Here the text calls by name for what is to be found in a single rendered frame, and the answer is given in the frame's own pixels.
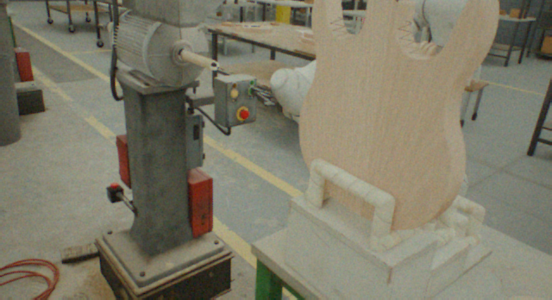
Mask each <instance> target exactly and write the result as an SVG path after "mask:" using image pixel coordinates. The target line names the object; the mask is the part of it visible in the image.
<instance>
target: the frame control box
mask: <svg viewBox="0 0 552 300"><path fill-rule="evenodd" d="M250 79H252V80H253V81H254V85H253V86H250V85H249V84H248V82H249V80H250ZM233 82H236V83H237V87H236V88H235V89H232V88H231V84H232V83H233ZM251 87H254V88H256V87H257V78H254V77H251V76H248V75H246V74H238V75H232V76H225V77H219V78H214V120H213V119H212V118H211V117H210V116H209V115H208V114H207V113H206V112H205V111H204V110H203V109H201V108H200V107H196V108H191V112H189V113H188V114H189V115H194V113H195V109H197V110H199V111H200V112H201V113H202V114H203V115H204V116H206V117H207V118H208V119H209V120H210V121H211V122H212V123H213V124H214V125H215V126H216V127H217V128H218V129H219V130H220V131H221V132H222V133H223V134H225V135H230V134H231V127H234V126H238V125H242V124H245V123H249V122H255V110H256V97H255V96H253V95H251V94H249V92H248V91H249V89H250V88H251ZM232 91H237V96H236V97H232V96H231V93H232ZM243 110H247V111H248V113H249V115H248V118H247V119H242V118H241V112H242V111H243ZM218 124H220V125H222V126H224V127H225V128H227V129H228V132H227V131H225V130H224V129H223V128H222V127H221V126H219V125H218Z"/></svg>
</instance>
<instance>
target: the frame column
mask: <svg viewBox="0 0 552 300"><path fill-rule="evenodd" d="M117 81H118V83H119V85H120V86H121V88H122V94H123V103H124V113H125V122H126V131H127V141H128V150H129V169H130V177H131V187H132V196H133V205H134V206H135V207H136V208H137V212H138V216H136V215H135V214H134V215H135V216H134V222H133V225H132V227H131V229H130V231H129V233H130V235H131V236H132V237H133V238H134V239H135V241H136V242H137V243H138V244H139V245H140V246H141V248H142V249H143V250H144V251H145V253H146V254H147V255H148V256H154V255H157V254H159V253H163V252H165V251H167V250H170V249H172V248H175V247H177V246H180V245H183V244H185V243H187V242H190V241H194V240H196V239H197V238H193V234H192V230H191V222H190V210H189V183H188V156H187V129H186V102H185V94H186V92H187V90H188V89H184V90H178V91H167V92H161V93H155V94H150V95H143V94H141V93H140V92H139V91H136V90H135V89H133V88H131V87H129V86H128V85H126V84H125V83H123V82H121V81H119V80H117Z"/></svg>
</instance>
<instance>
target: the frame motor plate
mask: <svg viewBox="0 0 552 300"><path fill-rule="evenodd" d="M131 70H134V68H132V67H129V66H124V67H117V68H116V79H118V80H119V81H121V82H123V83H125V84H126V85H128V86H129V87H131V88H133V89H135V90H136V91H139V92H140V93H141V94H143V95H150V94H155V93H161V92H167V91H178V90H184V89H190V88H196V87H200V80H198V79H196V80H195V81H194V82H192V83H190V84H188V85H185V86H180V87H172V86H168V85H166V86H160V87H154V86H152V85H151V84H149V83H147V82H145V81H143V80H141V79H139V78H137V77H136V76H134V75H132V74H130V73H129V71H131Z"/></svg>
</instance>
